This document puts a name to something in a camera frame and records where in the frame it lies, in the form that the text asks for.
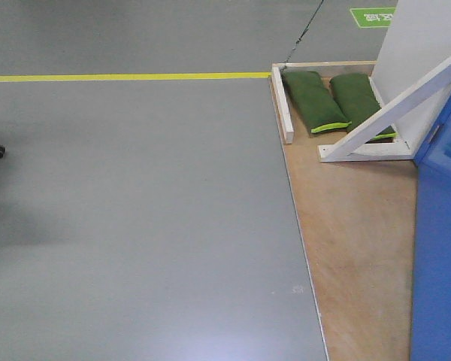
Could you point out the green sandbag beside brace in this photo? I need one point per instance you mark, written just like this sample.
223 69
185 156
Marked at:
355 97

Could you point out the white border rail left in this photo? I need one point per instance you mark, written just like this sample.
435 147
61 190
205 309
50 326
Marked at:
282 106

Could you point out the green sandbag far left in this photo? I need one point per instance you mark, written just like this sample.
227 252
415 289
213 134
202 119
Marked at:
314 103

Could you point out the wooden platform base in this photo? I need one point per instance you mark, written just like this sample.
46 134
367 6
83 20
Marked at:
357 222

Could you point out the white door frame post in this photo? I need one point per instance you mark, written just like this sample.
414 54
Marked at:
418 40

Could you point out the white diagonal brace far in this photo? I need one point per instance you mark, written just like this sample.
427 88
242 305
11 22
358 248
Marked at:
354 147

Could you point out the green floor sign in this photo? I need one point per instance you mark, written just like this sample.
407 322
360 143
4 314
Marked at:
372 18

